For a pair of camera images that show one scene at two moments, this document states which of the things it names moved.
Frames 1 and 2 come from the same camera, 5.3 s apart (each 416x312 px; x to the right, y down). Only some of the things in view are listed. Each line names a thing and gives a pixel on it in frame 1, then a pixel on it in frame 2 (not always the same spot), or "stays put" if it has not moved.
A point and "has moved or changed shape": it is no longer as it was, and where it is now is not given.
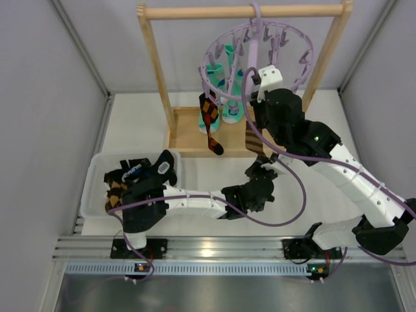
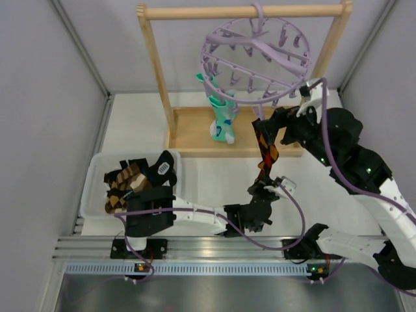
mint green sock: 233,109 to 221,128
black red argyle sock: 209,112 to 269,152
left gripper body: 263,169 to 260,188
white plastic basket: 100,163 stays put
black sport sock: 134,169 stays put
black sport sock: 163,169 stays put
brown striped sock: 253,141 to 132,178
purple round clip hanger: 256,15 has moved or changed shape
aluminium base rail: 218,248 stays put
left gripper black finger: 256,171 to 258,192
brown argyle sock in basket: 114,199 stays put
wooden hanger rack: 184,139 stays put
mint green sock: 216,74 to 213,84
